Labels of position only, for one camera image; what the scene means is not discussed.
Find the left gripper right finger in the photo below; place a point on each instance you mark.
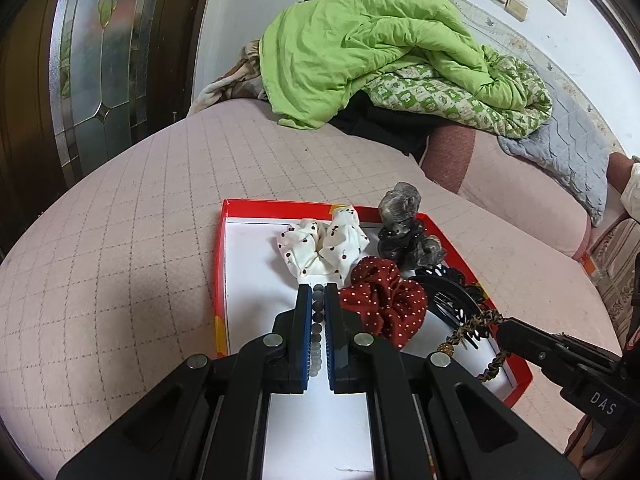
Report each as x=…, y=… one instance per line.
x=347, y=345

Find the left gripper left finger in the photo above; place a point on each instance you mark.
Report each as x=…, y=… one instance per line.
x=290, y=372

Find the red polka dot scrunchie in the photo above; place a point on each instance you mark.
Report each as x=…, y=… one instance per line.
x=389, y=306

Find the red white tray box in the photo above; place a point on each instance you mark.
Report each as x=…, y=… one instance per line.
x=428, y=418

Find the white cherry print scrunchie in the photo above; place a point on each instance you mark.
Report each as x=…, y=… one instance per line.
x=316, y=251

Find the grey sheer scrunchie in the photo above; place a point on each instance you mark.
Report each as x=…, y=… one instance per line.
x=403, y=238

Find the right hand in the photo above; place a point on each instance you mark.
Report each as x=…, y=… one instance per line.
x=590, y=466

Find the orange clear plastic box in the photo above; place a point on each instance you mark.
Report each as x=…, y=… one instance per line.
x=588, y=264

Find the striped floral cushion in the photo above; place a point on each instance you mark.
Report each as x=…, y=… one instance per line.
x=615, y=259

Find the white patterned cloth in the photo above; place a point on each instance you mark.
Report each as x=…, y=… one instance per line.
x=630, y=198

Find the pink long bolster pillow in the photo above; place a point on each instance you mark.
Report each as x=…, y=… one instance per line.
x=471, y=164

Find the grey quilted pillow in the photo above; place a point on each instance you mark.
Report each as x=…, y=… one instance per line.
x=571, y=150

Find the green quilt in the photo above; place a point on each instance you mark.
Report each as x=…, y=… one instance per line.
x=412, y=56

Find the wooden stained glass door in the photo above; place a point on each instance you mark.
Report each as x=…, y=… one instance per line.
x=82, y=81

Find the beige wall switch plate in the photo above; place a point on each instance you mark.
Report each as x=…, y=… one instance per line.
x=516, y=8

